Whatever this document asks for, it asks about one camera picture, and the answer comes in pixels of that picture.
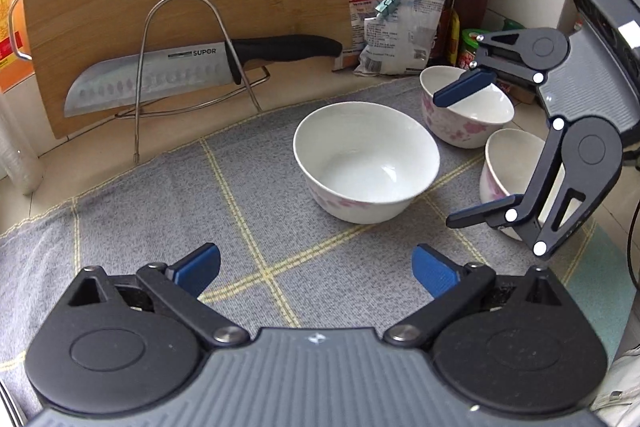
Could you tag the orange oil jug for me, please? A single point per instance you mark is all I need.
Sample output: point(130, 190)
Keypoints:
point(10, 47)

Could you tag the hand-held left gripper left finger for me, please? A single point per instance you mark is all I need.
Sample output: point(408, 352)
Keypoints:
point(196, 268)

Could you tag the teal cloth mat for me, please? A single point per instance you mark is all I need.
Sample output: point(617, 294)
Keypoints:
point(595, 287)

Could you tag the pale grey cloth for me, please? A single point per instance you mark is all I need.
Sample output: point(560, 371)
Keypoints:
point(622, 387)

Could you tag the tall plastic wrap roll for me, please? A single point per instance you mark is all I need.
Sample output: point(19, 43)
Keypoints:
point(17, 147)

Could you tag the white green printed bag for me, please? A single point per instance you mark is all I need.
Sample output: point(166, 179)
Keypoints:
point(410, 37)

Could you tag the green-lidded jar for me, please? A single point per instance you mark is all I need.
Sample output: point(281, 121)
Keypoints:
point(469, 49)

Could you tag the grey checked cloth mat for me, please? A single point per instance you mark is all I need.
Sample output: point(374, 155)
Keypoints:
point(165, 207)

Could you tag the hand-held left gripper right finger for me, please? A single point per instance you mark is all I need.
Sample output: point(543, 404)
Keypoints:
point(436, 269)

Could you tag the teal bag clip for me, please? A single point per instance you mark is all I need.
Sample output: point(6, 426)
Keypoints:
point(389, 4)

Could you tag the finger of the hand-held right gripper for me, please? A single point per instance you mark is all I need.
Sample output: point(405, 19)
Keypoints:
point(462, 89)
point(482, 212)

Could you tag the white pink-flower bowl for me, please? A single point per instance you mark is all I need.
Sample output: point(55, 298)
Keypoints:
point(367, 157)
point(515, 157)
point(482, 112)

